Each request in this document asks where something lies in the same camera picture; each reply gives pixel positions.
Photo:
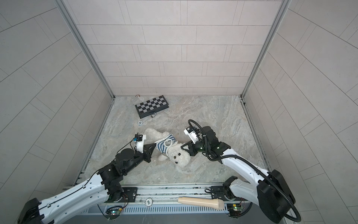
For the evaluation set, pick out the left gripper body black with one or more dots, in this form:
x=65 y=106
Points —
x=136 y=158

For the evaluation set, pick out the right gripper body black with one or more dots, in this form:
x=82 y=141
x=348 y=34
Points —
x=196 y=148

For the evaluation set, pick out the blue white striped sweater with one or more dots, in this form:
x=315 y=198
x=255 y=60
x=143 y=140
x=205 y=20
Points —
x=164 y=144

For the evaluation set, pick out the white teddy bear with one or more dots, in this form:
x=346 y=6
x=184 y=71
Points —
x=175 y=154

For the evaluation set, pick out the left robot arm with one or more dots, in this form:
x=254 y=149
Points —
x=102 y=187

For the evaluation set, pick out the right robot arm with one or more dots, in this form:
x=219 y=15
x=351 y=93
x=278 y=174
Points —
x=267 y=189

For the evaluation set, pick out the black white chessboard box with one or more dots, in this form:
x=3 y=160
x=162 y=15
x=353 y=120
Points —
x=151 y=106

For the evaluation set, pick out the left circuit board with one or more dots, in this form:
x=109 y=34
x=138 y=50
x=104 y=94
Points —
x=114 y=212

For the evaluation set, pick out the circuit board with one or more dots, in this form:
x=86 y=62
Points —
x=114 y=212
x=234 y=210

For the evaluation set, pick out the right circuit board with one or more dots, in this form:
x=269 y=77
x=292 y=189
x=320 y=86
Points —
x=234 y=210

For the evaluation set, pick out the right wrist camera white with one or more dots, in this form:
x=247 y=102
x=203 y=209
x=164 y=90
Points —
x=192 y=133

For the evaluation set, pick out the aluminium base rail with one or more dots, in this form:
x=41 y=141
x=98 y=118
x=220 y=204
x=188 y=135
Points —
x=169 y=194

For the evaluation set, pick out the poker chip on rail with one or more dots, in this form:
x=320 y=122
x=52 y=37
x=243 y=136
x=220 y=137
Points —
x=148 y=202

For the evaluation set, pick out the beige wooden handle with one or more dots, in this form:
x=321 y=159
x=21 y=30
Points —
x=217 y=204

